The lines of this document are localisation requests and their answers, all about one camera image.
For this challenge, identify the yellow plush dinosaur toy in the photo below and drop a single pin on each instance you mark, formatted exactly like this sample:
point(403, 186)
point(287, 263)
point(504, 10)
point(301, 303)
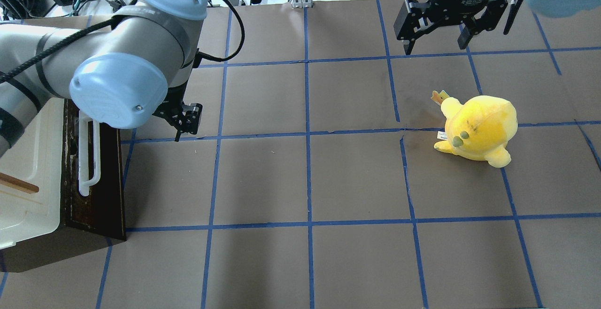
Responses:
point(479, 129)

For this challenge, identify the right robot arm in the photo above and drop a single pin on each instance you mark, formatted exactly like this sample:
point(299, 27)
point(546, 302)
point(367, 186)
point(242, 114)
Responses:
point(550, 8)

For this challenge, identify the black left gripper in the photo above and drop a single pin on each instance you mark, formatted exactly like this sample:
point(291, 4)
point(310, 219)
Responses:
point(187, 115)

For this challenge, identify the cream plastic storage box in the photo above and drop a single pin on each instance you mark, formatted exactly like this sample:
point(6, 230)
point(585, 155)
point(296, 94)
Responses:
point(37, 160)

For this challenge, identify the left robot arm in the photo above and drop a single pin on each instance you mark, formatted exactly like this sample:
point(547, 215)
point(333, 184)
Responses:
point(120, 71)

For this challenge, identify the dark wooden drawer cabinet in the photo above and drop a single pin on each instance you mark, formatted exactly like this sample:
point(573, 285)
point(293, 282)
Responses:
point(67, 241)

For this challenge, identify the wooden drawer with white handle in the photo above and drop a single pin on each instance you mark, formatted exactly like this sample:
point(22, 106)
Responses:
point(92, 188)

